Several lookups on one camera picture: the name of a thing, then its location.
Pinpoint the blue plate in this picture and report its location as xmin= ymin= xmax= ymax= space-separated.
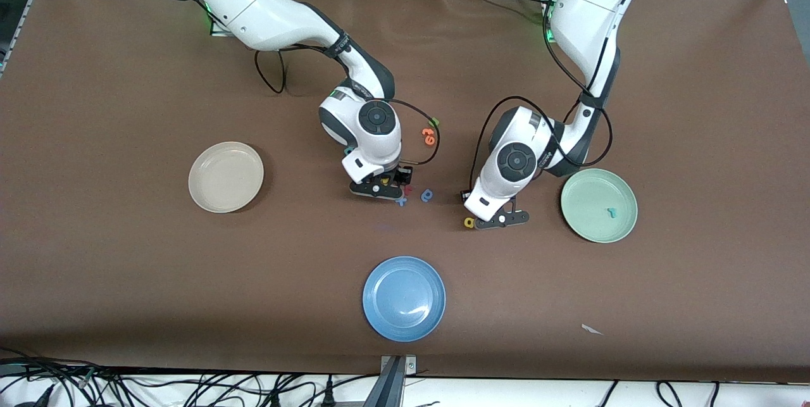
xmin=362 ymin=256 xmax=447 ymax=342

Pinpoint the pale green plate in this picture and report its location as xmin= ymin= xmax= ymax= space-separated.
xmin=560 ymin=168 xmax=639 ymax=244

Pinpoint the beige brown plate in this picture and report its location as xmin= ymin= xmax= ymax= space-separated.
xmin=188 ymin=141 xmax=265 ymax=214

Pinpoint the brown table mat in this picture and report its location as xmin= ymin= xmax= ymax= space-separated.
xmin=0 ymin=0 xmax=810 ymax=384

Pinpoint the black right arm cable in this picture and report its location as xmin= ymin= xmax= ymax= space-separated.
xmin=255 ymin=43 xmax=441 ymax=167

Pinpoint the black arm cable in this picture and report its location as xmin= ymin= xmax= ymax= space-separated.
xmin=468 ymin=0 xmax=613 ymax=191
xmin=255 ymin=43 xmax=441 ymax=167

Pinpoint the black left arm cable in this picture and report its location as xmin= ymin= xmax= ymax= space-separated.
xmin=468 ymin=0 xmax=613 ymax=191

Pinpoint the metal table bracket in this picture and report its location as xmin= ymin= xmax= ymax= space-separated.
xmin=364 ymin=355 xmax=418 ymax=407

